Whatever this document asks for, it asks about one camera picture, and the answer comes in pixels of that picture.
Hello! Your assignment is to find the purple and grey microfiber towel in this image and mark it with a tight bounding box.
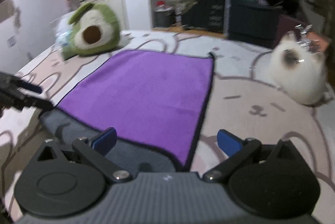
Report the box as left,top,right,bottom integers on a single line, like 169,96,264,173
39,50,215,175

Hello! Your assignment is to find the pink cartoon bear tablecloth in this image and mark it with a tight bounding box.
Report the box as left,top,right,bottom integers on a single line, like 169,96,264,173
1,31,334,223

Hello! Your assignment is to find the clear plastic tissue pack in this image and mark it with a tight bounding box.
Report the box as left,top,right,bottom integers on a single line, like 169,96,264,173
50,11,74,50

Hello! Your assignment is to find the green avocado plush toy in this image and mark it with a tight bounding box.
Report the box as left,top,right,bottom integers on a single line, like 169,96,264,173
60,2,121,60

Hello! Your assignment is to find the white ceramic cat jar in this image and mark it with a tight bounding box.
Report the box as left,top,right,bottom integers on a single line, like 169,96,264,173
269,31,327,106

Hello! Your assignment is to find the dark blue chair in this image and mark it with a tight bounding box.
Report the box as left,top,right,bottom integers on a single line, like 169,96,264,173
228,0,281,48

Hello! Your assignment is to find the pink card stand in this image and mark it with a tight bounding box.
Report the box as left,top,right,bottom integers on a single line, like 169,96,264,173
307,31,330,54

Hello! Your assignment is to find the black nice day banner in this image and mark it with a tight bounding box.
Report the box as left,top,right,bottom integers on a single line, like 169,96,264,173
180,0,225,33

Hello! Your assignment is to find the grey trash bin red lid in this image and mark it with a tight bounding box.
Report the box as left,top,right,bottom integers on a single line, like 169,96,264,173
153,1,175,28

